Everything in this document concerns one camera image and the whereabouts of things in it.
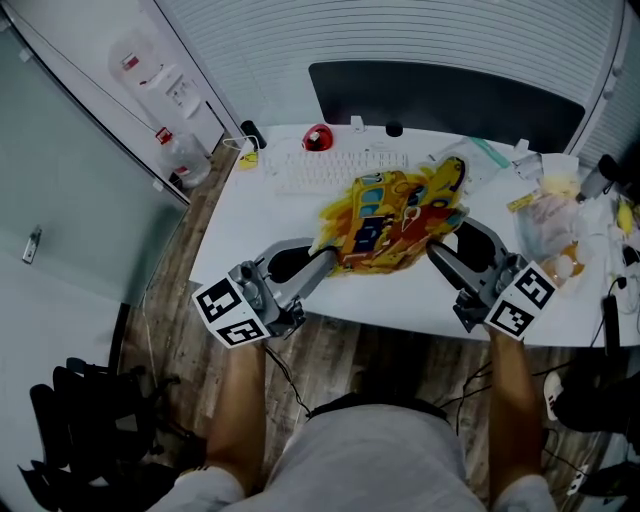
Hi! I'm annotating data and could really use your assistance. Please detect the yellow printed cloth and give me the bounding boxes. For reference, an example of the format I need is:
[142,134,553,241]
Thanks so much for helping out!
[310,154,471,277]

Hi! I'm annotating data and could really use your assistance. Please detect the person's right forearm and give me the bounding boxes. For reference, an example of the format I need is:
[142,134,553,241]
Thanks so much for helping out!
[487,324,545,506]

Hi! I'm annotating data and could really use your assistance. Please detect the gray plastic zip pouch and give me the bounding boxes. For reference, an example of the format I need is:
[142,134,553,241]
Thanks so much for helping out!
[419,137,511,191]

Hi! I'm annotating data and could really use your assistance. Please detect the dark bag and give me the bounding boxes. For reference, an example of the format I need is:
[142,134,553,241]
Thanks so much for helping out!
[582,459,640,501]

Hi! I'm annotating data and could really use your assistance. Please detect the white water dispenser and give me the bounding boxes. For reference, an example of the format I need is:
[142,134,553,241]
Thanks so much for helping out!
[139,62,226,156]

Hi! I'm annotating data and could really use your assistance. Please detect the white window blinds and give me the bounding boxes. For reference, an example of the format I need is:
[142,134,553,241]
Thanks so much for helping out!
[154,0,626,151]

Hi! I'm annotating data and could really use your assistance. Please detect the orange juice bottle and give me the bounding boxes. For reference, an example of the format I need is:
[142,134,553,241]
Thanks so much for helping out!
[542,252,576,289]
[564,239,594,274]

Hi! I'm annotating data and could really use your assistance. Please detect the black cylinder speaker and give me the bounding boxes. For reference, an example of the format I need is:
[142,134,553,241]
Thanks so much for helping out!
[239,119,268,150]

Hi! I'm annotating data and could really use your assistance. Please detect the person's black shorts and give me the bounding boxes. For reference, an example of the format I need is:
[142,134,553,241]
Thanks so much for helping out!
[305,392,449,421]

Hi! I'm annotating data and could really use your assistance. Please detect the small clear box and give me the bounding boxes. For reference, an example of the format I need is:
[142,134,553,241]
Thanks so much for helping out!
[512,153,545,181]

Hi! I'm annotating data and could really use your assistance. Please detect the frosted glass door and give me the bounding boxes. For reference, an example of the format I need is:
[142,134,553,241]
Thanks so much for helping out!
[0,19,191,306]

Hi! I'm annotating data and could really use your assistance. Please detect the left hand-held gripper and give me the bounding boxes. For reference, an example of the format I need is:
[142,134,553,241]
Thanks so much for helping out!
[192,238,338,349]

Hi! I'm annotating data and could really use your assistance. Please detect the large clear dispenser water bottle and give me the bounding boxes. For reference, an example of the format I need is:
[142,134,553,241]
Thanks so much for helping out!
[107,29,166,86]

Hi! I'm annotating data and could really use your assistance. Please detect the person's left forearm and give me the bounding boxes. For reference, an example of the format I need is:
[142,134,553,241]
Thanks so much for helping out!
[205,342,274,489]

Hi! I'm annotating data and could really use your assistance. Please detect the black power strip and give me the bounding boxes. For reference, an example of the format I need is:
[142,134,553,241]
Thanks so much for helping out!
[602,294,621,356]

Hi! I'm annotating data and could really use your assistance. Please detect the metal door handle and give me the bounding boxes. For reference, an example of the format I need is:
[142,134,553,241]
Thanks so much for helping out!
[21,225,44,265]

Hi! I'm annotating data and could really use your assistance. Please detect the white power strip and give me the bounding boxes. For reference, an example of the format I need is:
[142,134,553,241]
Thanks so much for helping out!
[567,464,590,496]

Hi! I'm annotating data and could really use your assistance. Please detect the black monitor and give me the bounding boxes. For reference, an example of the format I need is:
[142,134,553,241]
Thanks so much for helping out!
[308,60,586,154]

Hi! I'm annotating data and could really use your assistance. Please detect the clear water jug red cap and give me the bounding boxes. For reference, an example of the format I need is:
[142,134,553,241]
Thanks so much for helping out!
[154,126,212,189]

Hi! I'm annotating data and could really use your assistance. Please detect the person's light shirt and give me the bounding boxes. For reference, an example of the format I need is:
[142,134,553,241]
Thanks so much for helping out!
[159,402,559,512]

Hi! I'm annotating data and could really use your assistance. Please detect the red round object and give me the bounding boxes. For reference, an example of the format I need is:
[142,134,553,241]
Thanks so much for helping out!
[301,123,335,153]

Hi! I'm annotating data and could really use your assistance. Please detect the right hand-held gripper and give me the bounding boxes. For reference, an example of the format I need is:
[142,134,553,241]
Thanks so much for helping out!
[424,220,558,342]

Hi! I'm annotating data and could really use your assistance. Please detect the dark insulated bottle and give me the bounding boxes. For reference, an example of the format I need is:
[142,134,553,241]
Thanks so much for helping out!
[574,153,619,204]

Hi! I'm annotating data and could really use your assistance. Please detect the white keyboard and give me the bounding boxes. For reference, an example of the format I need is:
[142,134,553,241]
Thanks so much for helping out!
[273,149,410,196]

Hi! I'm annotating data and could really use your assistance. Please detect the clear bag with plush toy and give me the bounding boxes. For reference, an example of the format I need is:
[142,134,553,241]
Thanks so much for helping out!
[509,172,584,251]

